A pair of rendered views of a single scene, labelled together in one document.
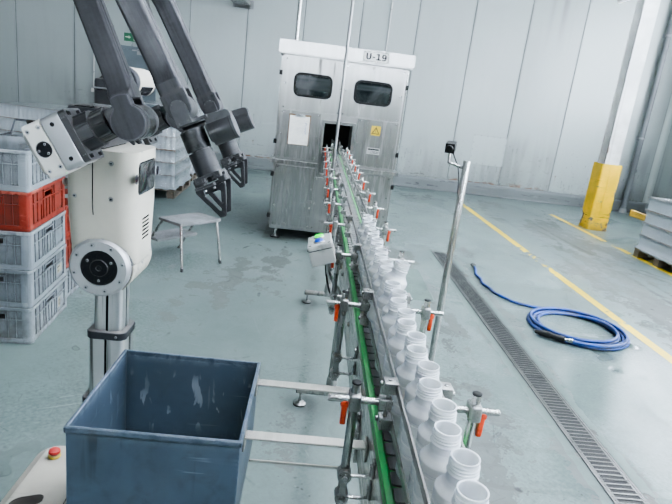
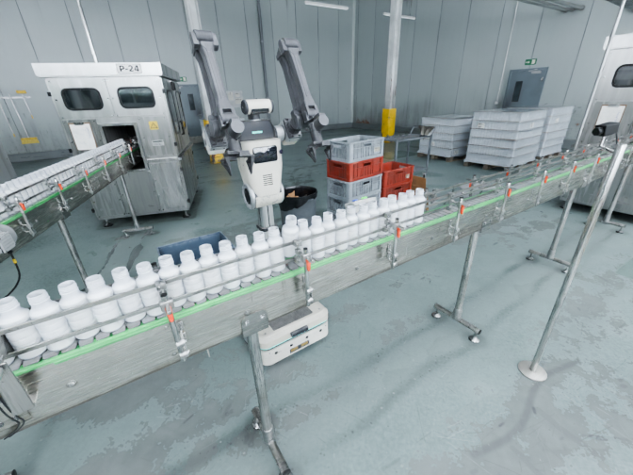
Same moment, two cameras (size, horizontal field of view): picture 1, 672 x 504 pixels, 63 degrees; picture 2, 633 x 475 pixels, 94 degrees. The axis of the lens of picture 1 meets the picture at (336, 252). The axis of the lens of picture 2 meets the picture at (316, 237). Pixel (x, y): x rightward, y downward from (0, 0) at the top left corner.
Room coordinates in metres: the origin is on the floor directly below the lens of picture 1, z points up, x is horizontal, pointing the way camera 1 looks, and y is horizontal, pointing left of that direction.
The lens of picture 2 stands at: (0.88, -1.05, 1.58)
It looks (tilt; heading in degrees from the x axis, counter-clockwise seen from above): 26 degrees down; 61
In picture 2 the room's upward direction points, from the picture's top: 2 degrees counter-clockwise
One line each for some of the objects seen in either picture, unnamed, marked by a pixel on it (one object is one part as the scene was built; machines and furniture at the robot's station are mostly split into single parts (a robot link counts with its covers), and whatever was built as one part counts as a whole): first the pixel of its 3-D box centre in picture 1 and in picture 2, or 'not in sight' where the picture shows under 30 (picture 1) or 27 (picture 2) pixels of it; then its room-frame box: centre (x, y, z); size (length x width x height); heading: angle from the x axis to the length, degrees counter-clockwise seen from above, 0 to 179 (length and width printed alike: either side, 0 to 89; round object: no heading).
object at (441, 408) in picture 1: (434, 454); (104, 303); (0.69, -0.18, 1.08); 0.06 x 0.06 x 0.17
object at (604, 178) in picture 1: (599, 196); not in sight; (9.24, -4.28, 0.55); 0.40 x 0.40 x 1.10; 3
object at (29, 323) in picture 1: (16, 305); not in sight; (3.11, 1.92, 0.11); 0.61 x 0.41 x 0.22; 9
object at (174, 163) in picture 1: (149, 147); (504, 139); (7.92, 2.86, 0.59); 1.24 x 1.03 x 1.17; 6
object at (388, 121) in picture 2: not in sight; (388, 125); (8.56, 7.30, 0.55); 0.40 x 0.40 x 1.10; 3
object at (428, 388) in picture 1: (421, 430); (127, 294); (0.75, -0.17, 1.08); 0.06 x 0.06 x 0.17
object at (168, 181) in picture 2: not in sight; (140, 143); (0.89, 4.35, 1.00); 1.60 x 1.30 x 2.00; 75
